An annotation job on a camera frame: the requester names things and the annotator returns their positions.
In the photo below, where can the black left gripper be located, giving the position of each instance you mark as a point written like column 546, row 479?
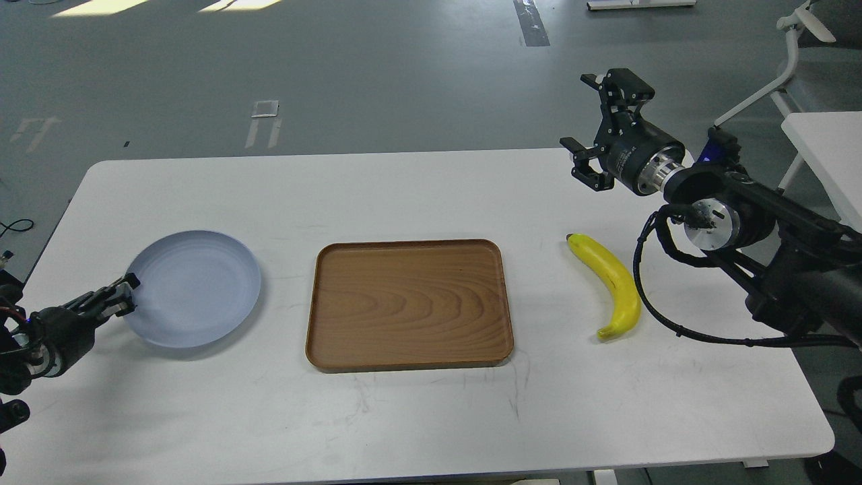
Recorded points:
column 67, row 334

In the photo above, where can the yellow banana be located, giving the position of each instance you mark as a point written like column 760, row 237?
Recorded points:
column 618, row 280

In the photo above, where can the white side table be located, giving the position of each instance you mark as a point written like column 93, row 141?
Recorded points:
column 829, row 143

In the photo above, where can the white floor marker plate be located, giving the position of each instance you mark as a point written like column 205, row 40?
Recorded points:
column 265, row 109

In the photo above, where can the white office chair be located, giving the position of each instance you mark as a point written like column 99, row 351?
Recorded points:
column 821, row 69

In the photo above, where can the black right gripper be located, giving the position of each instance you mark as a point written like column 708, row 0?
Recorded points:
column 638, row 153

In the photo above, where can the brown wooden tray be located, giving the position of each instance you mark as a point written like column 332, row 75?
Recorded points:
column 409, row 305

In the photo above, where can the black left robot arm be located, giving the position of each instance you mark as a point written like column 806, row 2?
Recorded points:
column 19, row 352

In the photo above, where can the light blue plate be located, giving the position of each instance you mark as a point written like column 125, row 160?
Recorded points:
column 195, row 287

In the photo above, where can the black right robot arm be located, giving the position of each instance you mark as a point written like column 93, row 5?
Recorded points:
column 799, row 271

